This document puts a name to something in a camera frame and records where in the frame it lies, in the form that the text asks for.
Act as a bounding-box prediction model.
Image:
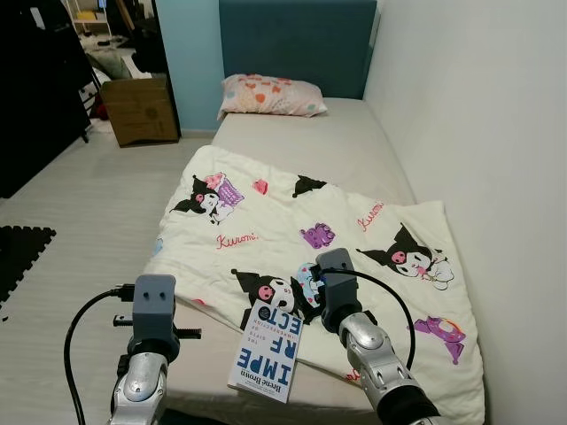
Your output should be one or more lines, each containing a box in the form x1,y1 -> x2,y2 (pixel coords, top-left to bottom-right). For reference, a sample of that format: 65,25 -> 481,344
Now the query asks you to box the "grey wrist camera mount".
128,274 -> 178,342
315,248 -> 360,311

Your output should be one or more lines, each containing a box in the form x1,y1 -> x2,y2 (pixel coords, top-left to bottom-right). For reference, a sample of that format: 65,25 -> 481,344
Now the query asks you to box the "grey crumpled garment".
84,44 -> 134,81

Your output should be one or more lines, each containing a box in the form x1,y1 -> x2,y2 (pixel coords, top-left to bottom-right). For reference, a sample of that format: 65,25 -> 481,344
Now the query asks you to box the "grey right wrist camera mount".
315,248 -> 360,311

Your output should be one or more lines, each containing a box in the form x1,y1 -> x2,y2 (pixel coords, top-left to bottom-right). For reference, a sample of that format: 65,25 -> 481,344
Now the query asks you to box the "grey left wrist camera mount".
128,274 -> 178,342

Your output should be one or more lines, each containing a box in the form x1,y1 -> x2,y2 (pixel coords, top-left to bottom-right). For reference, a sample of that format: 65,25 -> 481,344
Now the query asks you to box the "white blue printed book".
228,297 -> 304,395

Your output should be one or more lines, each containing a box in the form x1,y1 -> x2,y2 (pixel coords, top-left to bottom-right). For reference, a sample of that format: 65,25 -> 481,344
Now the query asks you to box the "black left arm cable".
64,285 -> 136,425

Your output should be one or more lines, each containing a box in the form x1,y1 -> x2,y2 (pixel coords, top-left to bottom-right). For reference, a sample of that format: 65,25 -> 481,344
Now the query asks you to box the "open brown cardboard box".
99,75 -> 181,147

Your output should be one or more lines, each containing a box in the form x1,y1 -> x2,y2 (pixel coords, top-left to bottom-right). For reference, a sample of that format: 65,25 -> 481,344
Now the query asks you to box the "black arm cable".
64,285 -> 136,425
341,268 -> 417,368

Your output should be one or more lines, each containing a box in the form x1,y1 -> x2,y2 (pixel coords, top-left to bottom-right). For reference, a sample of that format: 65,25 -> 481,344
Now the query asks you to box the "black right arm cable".
341,268 -> 417,368

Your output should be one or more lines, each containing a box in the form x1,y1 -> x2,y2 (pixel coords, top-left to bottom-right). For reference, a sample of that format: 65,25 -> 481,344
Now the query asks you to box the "dark teal padded headboard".
219,0 -> 379,100

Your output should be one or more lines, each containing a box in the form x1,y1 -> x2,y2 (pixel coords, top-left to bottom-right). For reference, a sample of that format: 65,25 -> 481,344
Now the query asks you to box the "large black foam mat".
0,226 -> 57,306

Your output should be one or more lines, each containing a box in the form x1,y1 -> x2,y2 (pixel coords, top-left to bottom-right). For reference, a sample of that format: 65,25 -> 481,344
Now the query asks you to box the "pink pillow with orange spots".
217,73 -> 329,120

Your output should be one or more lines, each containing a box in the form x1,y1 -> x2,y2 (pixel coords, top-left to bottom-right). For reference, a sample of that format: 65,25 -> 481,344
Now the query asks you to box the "black fabric cabinet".
0,0 -> 94,200

